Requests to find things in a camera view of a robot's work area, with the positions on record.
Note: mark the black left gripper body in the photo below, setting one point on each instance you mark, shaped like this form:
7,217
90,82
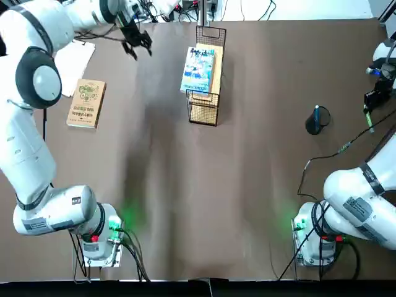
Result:
133,35

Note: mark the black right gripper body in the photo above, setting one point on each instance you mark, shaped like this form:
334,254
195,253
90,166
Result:
379,92

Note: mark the green marker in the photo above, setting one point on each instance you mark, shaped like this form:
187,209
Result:
369,119

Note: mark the blue cover book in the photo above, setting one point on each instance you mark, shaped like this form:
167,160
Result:
198,68

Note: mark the blue marker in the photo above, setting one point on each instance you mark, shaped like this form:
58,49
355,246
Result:
316,116

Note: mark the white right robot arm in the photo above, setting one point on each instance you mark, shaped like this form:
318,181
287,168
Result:
349,198

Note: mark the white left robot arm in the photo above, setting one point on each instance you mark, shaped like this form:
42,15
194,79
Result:
31,148

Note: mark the brown cover book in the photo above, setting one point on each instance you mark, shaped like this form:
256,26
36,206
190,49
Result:
86,103

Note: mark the black mesh pen holder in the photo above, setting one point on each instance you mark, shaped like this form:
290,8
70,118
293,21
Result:
312,123

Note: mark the clipboard with white papers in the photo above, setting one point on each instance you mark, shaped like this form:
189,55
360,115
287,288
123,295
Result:
74,62

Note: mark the aluminium camera post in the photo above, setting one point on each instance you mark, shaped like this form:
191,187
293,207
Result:
205,12

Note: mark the aluminium frame post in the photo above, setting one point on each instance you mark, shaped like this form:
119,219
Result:
386,9

